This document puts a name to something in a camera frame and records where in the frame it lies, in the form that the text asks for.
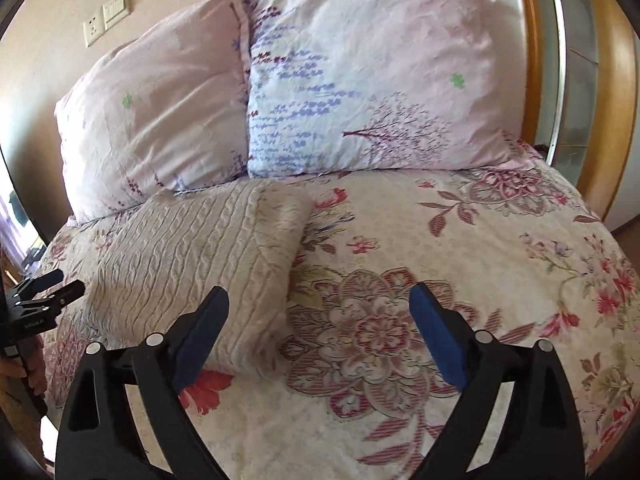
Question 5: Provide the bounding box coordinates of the cream cable-knit sweater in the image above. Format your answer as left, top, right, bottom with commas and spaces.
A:
84, 179, 312, 378

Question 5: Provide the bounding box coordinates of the purple striped curtain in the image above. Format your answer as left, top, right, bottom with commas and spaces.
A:
1, 174, 38, 268

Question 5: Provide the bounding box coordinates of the floral cream bedspread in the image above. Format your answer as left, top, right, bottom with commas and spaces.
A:
43, 145, 639, 479

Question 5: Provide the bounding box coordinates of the pink plain pillow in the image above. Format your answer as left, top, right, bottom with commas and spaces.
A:
54, 0, 248, 223

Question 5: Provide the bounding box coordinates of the wooden bed headboard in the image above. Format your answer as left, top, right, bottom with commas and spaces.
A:
489, 0, 639, 218

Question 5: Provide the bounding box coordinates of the lavender tree print pillow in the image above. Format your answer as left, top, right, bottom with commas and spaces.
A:
232, 0, 526, 178

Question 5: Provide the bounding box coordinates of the white wall power socket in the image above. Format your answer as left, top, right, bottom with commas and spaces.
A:
82, 8, 105, 48

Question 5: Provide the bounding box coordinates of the white wall switch plate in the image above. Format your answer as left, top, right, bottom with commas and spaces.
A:
102, 0, 131, 30

